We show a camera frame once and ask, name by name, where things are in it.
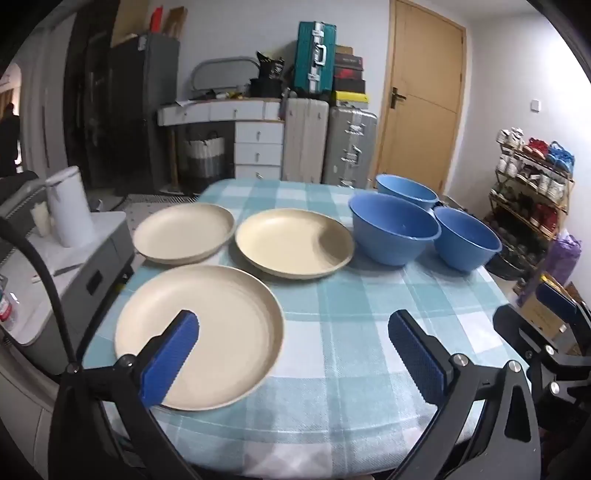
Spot dark grey cabinet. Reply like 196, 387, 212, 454
108, 36, 181, 193

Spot purple bag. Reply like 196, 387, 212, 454
516, 233, 583, 308

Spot blue bowl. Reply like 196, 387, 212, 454
348, 192, 441, 267
433, 206, 503, 271
375, 174, 439, 210

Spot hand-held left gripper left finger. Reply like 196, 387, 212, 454
54, 310, 204, 480

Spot cream plate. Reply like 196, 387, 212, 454
133, 203, 236, 265
235, 209, 355, 280
115, 264, 285, 411

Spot white desk with drawers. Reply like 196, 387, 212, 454
157, 98, 285, 182

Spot grey ribbed suitcase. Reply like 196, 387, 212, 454
322, 105, 379, 189

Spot black bag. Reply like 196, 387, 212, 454
249, 52, 288, 99

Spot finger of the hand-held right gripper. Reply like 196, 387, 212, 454
493, 305, 561, 365
538, 281, 591, 342

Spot white kettle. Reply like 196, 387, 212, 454
45, 165, 96, 248

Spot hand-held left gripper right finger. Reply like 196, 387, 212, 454
387, 309, 543, 480

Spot teal checked tablecloth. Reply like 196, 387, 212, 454
83, 179, 513, 480

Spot red label bottle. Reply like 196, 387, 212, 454
0, 290, 16, 331

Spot shoe rack with shoes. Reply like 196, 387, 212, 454
484, 127, 576, 282

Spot wooden door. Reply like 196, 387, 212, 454
369, 0, 467, 193

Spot striped rug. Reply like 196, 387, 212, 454
98, 193, 200, 208

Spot cardboard pieces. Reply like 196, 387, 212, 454
113, 0, 188, 43

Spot small white bottle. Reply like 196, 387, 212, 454
30, 202, 53, 238

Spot cardboard box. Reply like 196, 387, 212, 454
522, 274, 591, 357

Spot teal suitcase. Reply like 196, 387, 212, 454
294, 21, 337, 94

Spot woven laundry basket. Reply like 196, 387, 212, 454
184, 133, 226, 180

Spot black cable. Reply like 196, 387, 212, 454
0, 217, 78, 371

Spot white ribbed suitcase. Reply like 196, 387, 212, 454
282, 95, 330, 184

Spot grey rounded panel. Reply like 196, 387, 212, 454
190, 56, 260, 99

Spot yellow box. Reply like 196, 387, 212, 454
333, 90, 371, 110

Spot grey side cabinet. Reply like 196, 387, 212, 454
0, 210, 137, 376

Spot stack of dark boxes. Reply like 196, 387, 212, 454
332, 45, 366, 93

